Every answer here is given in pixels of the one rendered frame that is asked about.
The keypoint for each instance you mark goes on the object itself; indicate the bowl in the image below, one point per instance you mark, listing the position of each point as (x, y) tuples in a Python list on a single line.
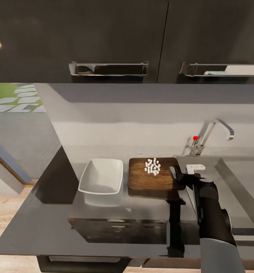
[(102, 176)]

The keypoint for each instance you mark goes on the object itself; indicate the drop in sink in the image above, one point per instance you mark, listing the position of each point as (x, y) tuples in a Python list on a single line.
[(234, 177)]

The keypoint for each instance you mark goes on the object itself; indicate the fixed window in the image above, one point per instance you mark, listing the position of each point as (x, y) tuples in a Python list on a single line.
[(28, 141)]

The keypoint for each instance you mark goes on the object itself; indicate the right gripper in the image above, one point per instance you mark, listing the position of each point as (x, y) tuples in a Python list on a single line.
[(182, 178)]

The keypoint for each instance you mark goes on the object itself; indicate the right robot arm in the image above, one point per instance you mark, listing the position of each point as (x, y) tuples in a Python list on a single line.
[(218, 250)]

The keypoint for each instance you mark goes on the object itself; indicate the cabinet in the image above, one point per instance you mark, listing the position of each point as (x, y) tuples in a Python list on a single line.
[(127, 41)]

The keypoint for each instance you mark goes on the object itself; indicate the cutting board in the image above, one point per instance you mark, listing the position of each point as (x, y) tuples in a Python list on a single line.
[(141, 179)]

